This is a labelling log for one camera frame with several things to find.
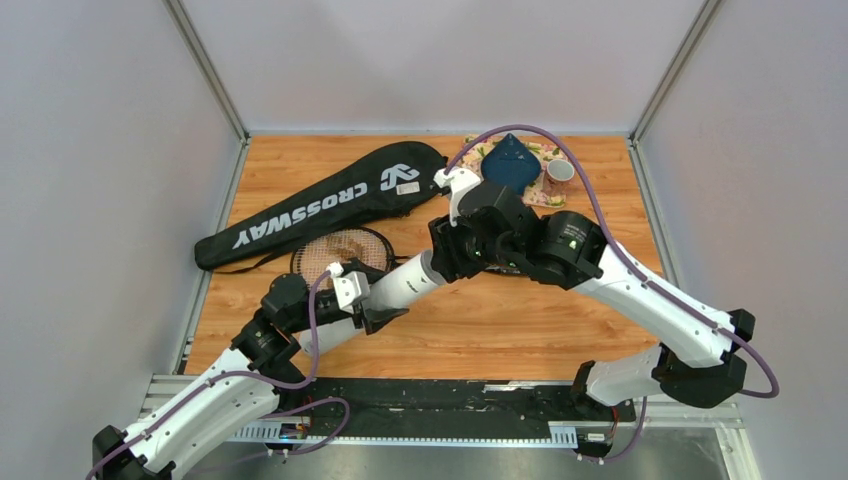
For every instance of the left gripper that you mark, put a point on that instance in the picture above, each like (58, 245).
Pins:
(376, 318)

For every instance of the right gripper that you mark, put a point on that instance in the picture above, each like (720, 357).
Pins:
(442, 237)

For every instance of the white shuttlecock tube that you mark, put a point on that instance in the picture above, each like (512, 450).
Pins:
(400, 288)

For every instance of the black racket bag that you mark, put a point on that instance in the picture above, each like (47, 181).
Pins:
(388, 182)

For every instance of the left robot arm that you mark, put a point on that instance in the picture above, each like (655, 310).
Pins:
(275, 353)

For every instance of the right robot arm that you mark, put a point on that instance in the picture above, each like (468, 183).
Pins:
(695, 361)

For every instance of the upper badminton racket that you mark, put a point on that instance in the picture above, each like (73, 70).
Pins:
(370, 246)

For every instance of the badminton racket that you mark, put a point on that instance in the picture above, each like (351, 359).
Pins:
(368, 251)
(370, 246)

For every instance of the lower badminton racket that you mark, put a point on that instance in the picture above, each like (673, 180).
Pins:
(368, 251)

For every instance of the floral tray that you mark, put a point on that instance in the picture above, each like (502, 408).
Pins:
(534, 194)

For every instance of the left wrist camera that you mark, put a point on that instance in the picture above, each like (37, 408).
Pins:
(350, 289)

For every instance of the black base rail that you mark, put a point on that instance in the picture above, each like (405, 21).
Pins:
(468, 411)

